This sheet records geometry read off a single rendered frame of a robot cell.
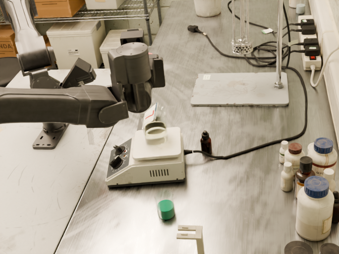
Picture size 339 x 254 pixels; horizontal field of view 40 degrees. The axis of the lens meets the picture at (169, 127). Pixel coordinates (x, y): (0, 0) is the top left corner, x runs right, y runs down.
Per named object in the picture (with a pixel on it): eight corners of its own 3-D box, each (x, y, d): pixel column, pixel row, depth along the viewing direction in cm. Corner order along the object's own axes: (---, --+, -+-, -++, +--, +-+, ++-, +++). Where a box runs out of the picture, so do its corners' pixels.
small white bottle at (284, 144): (284, 157, 121) (285, 138, 117) (290, 162, 119) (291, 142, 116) (277, 160, 120) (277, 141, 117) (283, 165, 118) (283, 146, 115)
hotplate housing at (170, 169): (106, 189, 118) (100, 165, 114) (112, 157, 129) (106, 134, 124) (194, 182, 117) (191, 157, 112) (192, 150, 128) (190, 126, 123)
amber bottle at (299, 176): (291, 191, 110) (292, 155, 104) (309, 189, 110) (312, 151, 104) (297, 204, 106) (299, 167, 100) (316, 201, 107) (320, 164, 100)
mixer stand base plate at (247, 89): (189, 106, 146) (189, 103, 146) (198, 75, 162) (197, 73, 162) (289, 106, 140) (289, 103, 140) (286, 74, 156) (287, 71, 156)
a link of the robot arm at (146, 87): (121, 68, 92) (117, 85, 86) (150, 66, 91) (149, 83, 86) (126, 99, 96) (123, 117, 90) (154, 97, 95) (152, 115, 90)
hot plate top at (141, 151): (132, 161, 114) (131, 158, 113) (135, 132, 124) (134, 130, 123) (181, 156, 113) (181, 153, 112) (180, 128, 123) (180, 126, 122)
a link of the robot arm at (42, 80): (68, 95, 107) (53, 44, 105) (31, 106, 105) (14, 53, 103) (65, 92, 119) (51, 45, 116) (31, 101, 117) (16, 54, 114)
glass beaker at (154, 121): (158, 152, 115) (153, 123, 110) (139, 143, 118) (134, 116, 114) (176, 137, 119) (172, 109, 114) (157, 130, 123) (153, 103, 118)
